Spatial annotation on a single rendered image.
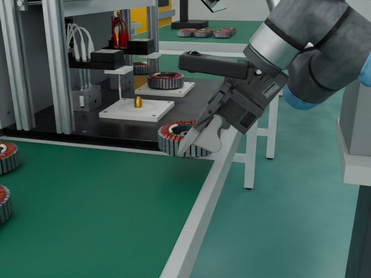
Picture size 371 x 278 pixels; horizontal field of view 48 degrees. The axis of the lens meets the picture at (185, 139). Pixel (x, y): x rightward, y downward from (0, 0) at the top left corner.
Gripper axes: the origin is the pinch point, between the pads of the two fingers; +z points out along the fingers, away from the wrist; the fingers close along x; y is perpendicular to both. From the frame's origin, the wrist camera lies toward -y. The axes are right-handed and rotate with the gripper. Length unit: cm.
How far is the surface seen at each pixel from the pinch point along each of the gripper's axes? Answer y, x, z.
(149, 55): -22, 50, 8
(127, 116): -13.8, 20.8, 14.1
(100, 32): -42, 62, 16
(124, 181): -4.1, -7.0, 10.5
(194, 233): 8.5, -19.9, 1.7
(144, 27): -101, 377, 96
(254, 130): 30, 141, 37
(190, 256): 9.7, -22.4, 3.2
